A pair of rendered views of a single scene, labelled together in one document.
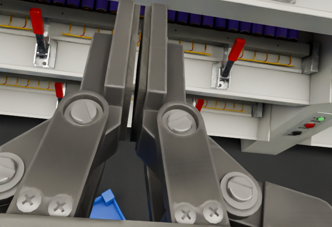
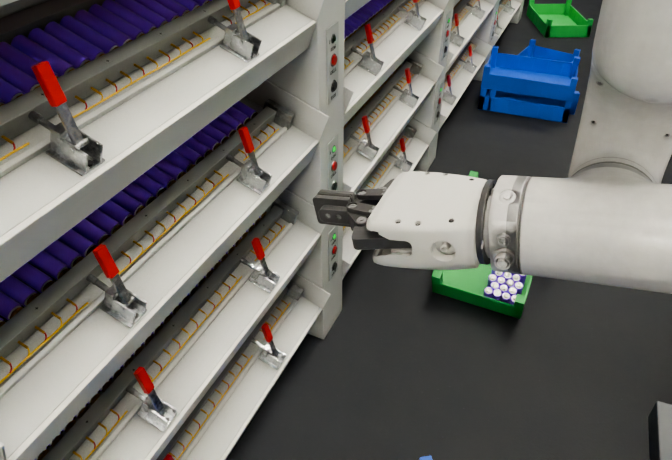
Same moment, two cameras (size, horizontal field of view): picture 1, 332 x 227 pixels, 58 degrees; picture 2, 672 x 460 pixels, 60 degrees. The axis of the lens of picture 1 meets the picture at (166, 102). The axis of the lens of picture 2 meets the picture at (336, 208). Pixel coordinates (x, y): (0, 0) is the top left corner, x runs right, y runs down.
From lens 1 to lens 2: 52 cm
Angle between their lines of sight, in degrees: 39
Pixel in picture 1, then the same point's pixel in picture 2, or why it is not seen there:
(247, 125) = (303, 309)
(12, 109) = not seen: outside the picture
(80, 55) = (177, 384)
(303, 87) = (304, 230)
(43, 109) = not seen: outside the picture
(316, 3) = (275, 174)
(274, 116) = (310, 275)
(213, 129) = (292, 341)
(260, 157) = (337, 325)
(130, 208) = not seen: outside the picture
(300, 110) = (320, 245)
